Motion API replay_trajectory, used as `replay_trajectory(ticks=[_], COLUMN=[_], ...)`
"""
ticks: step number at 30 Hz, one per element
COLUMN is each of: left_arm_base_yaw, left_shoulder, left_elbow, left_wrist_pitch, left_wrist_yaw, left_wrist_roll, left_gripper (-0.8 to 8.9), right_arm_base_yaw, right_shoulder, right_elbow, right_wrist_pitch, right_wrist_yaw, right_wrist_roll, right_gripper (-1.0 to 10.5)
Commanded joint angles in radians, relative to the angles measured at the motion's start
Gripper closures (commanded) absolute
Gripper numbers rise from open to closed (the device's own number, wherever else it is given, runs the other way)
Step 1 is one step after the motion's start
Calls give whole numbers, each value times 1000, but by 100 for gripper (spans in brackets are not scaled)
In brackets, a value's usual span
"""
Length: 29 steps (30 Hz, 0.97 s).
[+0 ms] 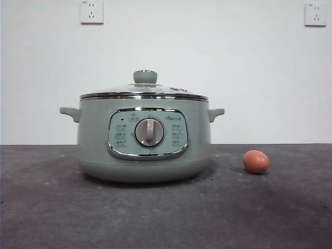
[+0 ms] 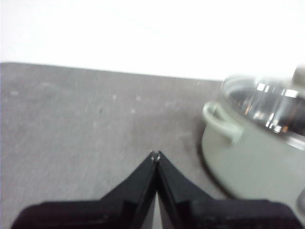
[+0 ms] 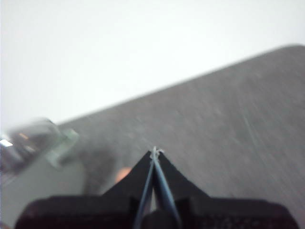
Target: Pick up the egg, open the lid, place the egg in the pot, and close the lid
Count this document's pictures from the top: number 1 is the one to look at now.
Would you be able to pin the brown egg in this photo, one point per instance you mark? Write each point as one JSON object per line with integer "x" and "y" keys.
{"x": 256, "y": 162}

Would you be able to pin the glass lid with green knob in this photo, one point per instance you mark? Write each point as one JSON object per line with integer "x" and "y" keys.
{"x": 145, "y": 76}

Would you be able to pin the green electric cooking pot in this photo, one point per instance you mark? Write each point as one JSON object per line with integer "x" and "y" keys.
{"x": 98, "y": 145}

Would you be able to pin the white wall socket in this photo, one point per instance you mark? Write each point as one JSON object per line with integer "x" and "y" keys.
{"x": 315, "y": 15}
{"x": 91, "y": 12}

